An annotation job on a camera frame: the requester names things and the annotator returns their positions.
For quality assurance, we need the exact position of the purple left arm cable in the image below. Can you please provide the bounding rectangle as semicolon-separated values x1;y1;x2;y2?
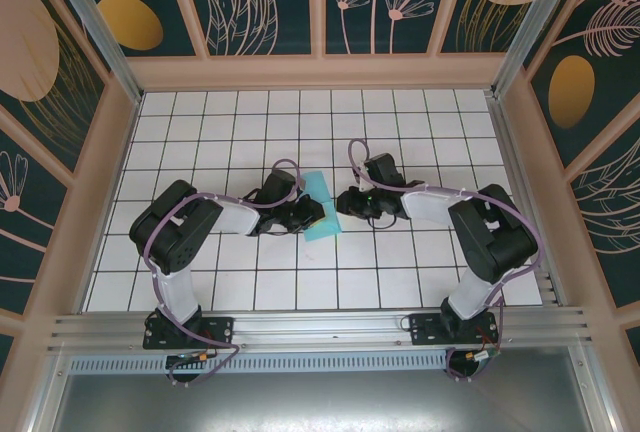
141;157;307;389

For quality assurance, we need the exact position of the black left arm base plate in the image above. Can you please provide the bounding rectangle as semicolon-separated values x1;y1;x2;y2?
142;315;236;351

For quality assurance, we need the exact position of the aluminium side rail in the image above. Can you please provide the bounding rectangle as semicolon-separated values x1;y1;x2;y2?
487;94;569;309

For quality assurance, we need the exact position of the grey metal sheet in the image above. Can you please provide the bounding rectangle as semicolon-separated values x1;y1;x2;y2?
29;371;619;432

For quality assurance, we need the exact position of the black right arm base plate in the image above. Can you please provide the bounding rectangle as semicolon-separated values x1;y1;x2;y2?
408;312;501;348

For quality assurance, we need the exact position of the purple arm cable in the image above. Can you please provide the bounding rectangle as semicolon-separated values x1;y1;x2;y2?
348;139;545;384
141;157;307;389

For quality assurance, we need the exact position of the aluminium frame post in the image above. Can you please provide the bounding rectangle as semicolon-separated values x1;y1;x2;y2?
489;0;584;99
39;0;147;104

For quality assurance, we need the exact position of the aluminium mounting rail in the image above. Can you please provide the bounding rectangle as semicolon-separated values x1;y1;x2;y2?
47;306;596;354

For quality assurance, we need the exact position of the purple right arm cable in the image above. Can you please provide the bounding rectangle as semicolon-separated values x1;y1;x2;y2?
348;139;545;384

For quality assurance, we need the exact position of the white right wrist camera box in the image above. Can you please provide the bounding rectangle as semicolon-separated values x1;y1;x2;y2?
355;159;374;189

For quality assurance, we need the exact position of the grey slotted cable duct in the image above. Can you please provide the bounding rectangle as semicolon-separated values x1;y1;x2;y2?
67;349;451;376

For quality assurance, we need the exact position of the teal square paper sheet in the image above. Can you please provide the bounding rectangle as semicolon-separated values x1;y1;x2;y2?
302;170;344;243

